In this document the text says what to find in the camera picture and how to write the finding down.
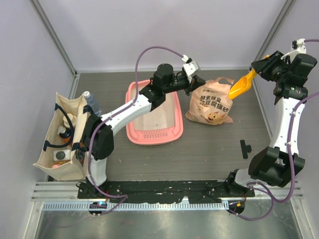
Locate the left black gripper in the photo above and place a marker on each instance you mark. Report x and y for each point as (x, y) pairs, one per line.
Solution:
(196, 81)

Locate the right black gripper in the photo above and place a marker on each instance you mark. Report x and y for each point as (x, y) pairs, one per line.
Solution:
(263, 67)

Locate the pink cat litter bag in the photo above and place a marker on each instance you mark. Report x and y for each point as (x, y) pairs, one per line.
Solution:
(209, 104)

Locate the yellow plastic scoop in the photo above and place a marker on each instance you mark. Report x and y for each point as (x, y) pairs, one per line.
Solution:
(242, 85)

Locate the black bag clip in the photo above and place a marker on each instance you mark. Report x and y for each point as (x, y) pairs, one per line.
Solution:
(245, 148)

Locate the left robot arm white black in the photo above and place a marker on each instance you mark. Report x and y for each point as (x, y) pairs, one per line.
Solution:
(99, 132)

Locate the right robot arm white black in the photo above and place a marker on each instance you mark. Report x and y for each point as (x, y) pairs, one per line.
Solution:
(279, 163)

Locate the pink litter box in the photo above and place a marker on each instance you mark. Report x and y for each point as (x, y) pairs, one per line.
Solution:
(162, 125)

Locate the clear plastic water bottle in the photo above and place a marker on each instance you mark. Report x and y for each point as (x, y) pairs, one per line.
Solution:
(92, 102)

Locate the beige wooden item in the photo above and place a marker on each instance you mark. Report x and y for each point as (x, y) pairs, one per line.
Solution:
(70, 118)

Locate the dark bottle white pump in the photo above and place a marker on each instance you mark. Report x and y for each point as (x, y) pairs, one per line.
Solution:
(64, 133)

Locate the beige canvas tote bag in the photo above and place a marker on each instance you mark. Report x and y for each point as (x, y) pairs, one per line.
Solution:
(76, 167)

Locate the white bottle grey cap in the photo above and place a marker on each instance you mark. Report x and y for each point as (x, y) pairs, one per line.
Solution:
(62, 155)

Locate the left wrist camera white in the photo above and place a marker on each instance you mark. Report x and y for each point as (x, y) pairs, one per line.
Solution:
(190, 66)

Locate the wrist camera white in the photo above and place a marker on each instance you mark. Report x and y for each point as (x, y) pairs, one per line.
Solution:
(298, 47)
(190, 66)

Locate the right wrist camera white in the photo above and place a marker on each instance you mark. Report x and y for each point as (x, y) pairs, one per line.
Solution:
(298, 47)

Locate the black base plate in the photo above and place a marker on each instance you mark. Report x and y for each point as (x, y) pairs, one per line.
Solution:
(162, 192)

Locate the aluminium rail frame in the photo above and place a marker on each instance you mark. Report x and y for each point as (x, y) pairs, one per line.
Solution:
(63, 196)

